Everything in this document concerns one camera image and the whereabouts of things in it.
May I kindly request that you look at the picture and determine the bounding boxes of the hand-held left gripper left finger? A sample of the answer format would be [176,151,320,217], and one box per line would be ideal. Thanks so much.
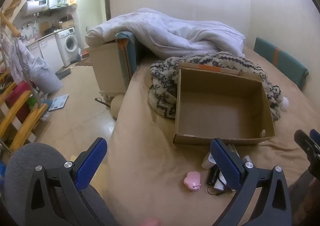
[25,137,110,226]

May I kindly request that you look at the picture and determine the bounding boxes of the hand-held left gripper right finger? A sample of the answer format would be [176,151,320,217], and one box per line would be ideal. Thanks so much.
[211,138,293,226]

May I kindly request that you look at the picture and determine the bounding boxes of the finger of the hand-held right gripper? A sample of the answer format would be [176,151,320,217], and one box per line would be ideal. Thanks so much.
[310,129,320,150]
[294,130,320,166]

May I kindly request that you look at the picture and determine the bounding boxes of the small white bottle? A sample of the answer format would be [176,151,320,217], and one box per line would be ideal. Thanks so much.
[201,152,217,169]

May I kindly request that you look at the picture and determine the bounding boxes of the black flashlight with cord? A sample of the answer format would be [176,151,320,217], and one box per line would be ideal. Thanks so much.
[206,166,232,196]

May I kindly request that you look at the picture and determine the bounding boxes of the white tube with red label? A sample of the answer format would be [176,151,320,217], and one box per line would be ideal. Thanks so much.
[214,177,226,191]

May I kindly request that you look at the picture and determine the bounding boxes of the pink shell-shaped case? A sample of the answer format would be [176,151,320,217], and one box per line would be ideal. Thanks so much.
[184,171,202,193]

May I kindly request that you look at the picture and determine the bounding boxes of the brown cardboard box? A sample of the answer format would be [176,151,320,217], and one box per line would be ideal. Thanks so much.
[173,62,275,145]

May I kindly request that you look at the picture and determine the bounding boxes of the person's right forearm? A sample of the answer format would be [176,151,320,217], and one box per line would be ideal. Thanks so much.
[287,168,320,219]

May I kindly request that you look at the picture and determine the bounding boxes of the light blue bathroom scale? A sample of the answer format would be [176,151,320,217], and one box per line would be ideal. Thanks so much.
[48,94,69,111]

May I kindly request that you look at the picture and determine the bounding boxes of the wooden chair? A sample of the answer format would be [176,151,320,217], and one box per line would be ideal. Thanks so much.
[0,0,50,154]

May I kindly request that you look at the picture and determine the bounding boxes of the teal cushion with orange stripe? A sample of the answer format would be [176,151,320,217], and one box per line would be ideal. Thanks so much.
[253,37,309,91]

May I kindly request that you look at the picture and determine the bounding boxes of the black flat floor item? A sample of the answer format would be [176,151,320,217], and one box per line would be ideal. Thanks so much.
[55,68,72,79]

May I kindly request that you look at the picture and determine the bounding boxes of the black white patterned knit blanket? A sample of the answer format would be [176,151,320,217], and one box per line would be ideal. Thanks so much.
[147,51,290,120]

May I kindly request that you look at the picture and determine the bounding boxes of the cream bed base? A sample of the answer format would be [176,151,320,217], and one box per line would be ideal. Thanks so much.
[89,41,130,98]

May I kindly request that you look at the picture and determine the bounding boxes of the red bag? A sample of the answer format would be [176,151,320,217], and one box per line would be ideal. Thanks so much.
[5,82,32,116]

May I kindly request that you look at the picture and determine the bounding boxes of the grey filled trash bag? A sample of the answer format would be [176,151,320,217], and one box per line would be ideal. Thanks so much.
[29,57,63,93]

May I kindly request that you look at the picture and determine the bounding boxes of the teal cushion with orange edge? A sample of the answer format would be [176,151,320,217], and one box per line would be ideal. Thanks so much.
[115,30,140,86]

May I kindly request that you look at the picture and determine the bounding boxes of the white kitchen base cabinets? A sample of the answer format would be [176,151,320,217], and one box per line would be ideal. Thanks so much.
[26,34,64,73]

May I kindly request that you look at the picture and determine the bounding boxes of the white washing machine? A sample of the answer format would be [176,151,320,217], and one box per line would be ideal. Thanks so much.
[54,27,81,67]

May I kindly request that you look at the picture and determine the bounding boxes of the hanging pale clothes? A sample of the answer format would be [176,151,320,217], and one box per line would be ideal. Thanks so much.
[2,37,35,84]

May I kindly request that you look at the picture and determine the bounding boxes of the white duvet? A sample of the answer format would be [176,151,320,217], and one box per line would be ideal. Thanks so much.
[85,7,246,59]

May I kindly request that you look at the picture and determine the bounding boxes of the white water heater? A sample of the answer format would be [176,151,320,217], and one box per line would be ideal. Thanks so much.
[19,0,49,18]

